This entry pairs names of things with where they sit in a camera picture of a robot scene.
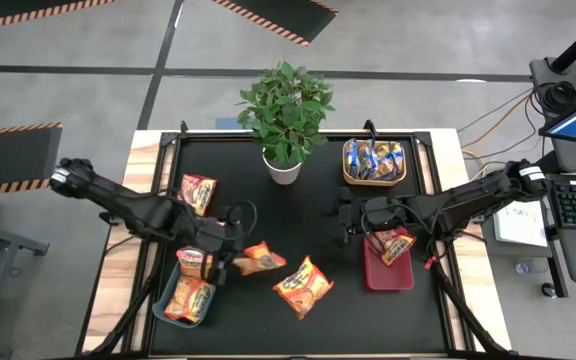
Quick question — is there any red Maruchan ramen packet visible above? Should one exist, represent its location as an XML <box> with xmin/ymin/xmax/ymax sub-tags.
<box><xmin>176</xmin><ymin>246</ymin><xmax>214</xmax><ymax>279</ymax></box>
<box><xmin>180</xmin><ymin>173</ymin><xmax>218</xmax><ymax>217</ymax></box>
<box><xmin>370</xmin><ymin>227</ymin><xmax>418</xmax><ymax>267</ymax></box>

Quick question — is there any grey equipment box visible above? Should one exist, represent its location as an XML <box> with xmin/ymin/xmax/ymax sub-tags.
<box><xmin>528</xmin><ymin>57</ymin><xmax>576</xmax><ymax>104</ymax></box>

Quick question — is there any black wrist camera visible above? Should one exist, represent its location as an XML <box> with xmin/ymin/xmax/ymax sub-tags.
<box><xmin>365</xmin><ymin>202</ymin><xmax>394</xmax><ymax>229</ymax></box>
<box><xmin>217</xmin><ymin>219</ymin><xmax>245</xmax><ymax>242</ymax></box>

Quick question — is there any green leafy plant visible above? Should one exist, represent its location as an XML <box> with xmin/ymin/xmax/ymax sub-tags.
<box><xmin>236</xmin><ymin>60</ymin><xmax>337</xmax><ymax>169</ymax></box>

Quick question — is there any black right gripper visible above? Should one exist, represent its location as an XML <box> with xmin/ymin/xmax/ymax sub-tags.
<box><xmin>337</xmin><ymin>188</ymin><xmax>412</xmax><ymax>239</ymax></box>

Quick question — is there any clear plastic cup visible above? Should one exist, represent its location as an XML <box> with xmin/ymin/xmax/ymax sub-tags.
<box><xmin>514</xmin><ymin>257</ymin><xmax>540</xmax><ymax>277</ymax></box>

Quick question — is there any coiled black cable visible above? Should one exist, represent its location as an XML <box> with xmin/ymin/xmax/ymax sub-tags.
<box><xmin>541</xmin><ymin>79</ymin><xmax>576</xmax><ymax>115</ymax></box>

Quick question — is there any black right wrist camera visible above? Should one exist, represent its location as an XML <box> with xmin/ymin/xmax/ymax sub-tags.
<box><xmin>365</xmin><ymin>202</ymin><xmax>394</xmax><ymax>229</ymax></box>

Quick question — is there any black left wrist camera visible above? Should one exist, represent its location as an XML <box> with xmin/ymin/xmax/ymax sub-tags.
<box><xmin>217</xmin><ymin>219</ymin><xmax>245</xmax><ymax>242</ymax></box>

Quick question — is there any teal plastic bin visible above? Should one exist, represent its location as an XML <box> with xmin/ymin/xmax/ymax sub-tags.
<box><xmin>151</xmin><ymin>248</ymin><xmax>218</xmax><ymax>330</ymax></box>

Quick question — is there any yellow floor cable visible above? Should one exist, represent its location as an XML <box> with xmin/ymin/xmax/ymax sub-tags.
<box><xmin>460</xmin><ymin>94</ymin><xmax>533</xmax><ymax>169</ymax></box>

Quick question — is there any red plastic bin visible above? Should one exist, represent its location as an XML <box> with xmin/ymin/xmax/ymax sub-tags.
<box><xmin>363</xmin><ymin>227</ymin><xmax>416</xmax><ymax>292</ymax></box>

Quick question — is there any white paper pad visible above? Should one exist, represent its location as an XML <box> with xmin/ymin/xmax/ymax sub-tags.
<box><xmin>492</xmin><ymin>199</ymin><xmax>550</xmax><ymax>250</ymax></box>

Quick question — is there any black diagonal frame strut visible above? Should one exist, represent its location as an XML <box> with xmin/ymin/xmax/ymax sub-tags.
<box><xmin>87</xmin><ymin>277</ymin><xmax>155</xmax><ymax>357</ymax></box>
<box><xmin>430</xmin><ymin>259</ymin><xmax>514</xmax><ymax>357</ymax></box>

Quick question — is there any yellow plastic bin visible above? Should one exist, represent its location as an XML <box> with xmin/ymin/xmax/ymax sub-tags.
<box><xmin>341</xmin><ymin>138</ymin><xmax>408</xmax><ymax>188</ymax></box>

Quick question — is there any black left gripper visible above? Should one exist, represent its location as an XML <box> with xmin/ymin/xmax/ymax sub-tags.
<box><xmin>195</xmin><ymin>217</ymin><xmax>245</xmax><ymax>287</ymax></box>

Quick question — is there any orange Maruchan ramen packet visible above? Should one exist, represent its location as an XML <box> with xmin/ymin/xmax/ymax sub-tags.
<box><xmin>163</xmin><ymin>275</ymin><xmax>217</xmax><ymax>325</ymax></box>
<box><xmin>231</xmin><ymin>240</ymin><xmax>288</xmax><ymax>277</ymax></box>
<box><xmin>272</xmin><ymin>255</ymin><xmax>335</xmax><ymax>320</ymax></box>

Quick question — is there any black metal table frame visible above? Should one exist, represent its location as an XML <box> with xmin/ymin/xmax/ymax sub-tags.
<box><xmin>137</xmin><ymin>119</ymin><xmax>472</xmax><ymax>359</ymax></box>

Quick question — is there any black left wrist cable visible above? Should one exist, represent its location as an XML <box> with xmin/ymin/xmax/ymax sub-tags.
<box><xmin>225</xmin><ymin>199</ymin><xmax>259</xmax><ymax>236</ymax></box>

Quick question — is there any blue Maruchan ramen packet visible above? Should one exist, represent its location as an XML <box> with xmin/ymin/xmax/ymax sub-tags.
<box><xmin>360</xmin><ymin>141</ymin><xmax>384</xmax><ymax>181</ymax></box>
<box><xmin>380</xmin><ymin>142</ymin><xmax>405</xmax><ymax>181</ymax></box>
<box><xmin>345</xmin><ymin>139</ymin><xmax>363</xmax><ymax>179</ymax></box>

